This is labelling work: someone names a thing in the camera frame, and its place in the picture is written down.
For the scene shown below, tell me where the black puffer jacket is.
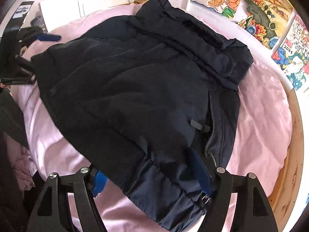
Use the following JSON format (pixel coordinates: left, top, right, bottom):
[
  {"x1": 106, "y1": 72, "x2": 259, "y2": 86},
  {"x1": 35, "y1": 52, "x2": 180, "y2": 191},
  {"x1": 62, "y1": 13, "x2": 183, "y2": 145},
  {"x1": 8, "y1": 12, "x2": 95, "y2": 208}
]
[{"x1": 31, "y1": 0, "x2": 253, "y2": 231}]

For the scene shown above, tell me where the bright window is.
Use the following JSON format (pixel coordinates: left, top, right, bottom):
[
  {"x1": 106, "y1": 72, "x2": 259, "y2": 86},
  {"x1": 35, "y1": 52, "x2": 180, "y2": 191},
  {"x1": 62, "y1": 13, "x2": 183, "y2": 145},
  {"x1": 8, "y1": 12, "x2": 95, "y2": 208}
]
[{"x1": 39, "y1": 0, "x2": 128, "y2": 32}]

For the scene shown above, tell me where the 2024 calendar painting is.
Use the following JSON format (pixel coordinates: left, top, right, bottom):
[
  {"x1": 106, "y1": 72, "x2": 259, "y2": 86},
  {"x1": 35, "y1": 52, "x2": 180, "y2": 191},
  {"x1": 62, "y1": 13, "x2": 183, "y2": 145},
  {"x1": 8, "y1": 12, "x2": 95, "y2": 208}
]
[{"x1": 272, "y1": 15, "x2": 308, "y2": 90}]

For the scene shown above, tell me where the green hill flower painting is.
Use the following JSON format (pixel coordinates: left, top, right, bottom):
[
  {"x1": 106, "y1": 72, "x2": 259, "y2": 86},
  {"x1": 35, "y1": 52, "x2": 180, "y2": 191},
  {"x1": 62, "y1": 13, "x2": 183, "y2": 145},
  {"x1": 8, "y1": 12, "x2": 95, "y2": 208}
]
[{"x1": 238, "y1": 0, "x2": 293, "y2": 50}]

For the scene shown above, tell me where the wooden bed frame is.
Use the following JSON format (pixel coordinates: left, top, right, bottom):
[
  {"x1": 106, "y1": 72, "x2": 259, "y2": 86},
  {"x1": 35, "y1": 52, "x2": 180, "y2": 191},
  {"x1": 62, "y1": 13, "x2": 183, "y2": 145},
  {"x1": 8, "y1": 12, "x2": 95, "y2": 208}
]
[{"x1": 268, "y1": 89, "x2": 304, "y2": 231}]

